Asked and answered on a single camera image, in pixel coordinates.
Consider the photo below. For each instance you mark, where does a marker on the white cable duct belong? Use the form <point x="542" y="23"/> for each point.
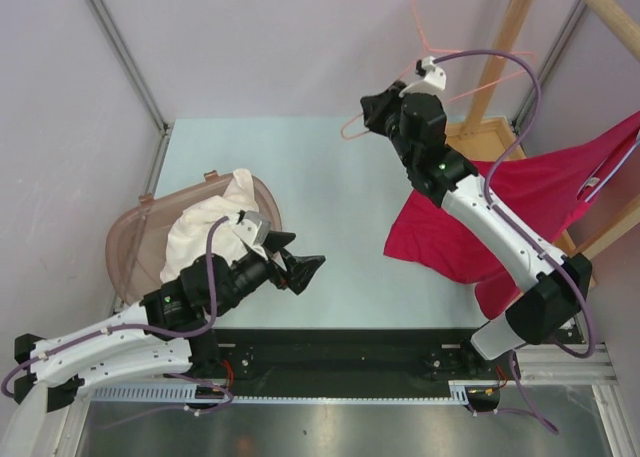
<point x="180" y="392"/>

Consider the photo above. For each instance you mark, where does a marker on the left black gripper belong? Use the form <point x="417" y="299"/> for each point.
<point x="298" y="274"/>

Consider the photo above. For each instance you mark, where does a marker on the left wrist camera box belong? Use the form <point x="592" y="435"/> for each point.
<point x="252" y="228"/>

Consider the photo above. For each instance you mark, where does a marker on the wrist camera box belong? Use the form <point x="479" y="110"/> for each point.
<point x="432" y="78"/>
<point x="252" y="228"/>

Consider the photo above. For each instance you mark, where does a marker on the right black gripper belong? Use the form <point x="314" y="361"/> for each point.
<point x="376" y="107"/>

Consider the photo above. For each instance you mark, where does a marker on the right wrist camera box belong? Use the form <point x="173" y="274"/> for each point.
<point x="432" y="78"/>

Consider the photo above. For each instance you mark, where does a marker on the pink wire hanger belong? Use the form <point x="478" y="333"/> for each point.
<point x="428" y="50"/>

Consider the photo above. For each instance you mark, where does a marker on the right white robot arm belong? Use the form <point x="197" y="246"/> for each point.
<point x="554" y="285"/>

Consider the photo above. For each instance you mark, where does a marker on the blue wire hanger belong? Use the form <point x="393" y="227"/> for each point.
<point x="599" y="186"/>

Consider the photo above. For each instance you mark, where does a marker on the wooden clothes rack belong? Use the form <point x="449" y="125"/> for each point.
<point x="482" y="138"/>

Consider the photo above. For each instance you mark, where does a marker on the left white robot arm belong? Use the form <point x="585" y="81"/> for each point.
<point x="170" y="331"/>

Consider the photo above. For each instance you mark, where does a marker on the red t shirt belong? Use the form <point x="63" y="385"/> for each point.
<point x="548" y="192"/>

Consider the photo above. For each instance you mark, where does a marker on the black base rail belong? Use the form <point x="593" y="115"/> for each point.
<point x="400" y="361"/>

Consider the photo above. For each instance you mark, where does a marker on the white t shirt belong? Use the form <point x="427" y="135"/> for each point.
<point x="187" y="237"/>

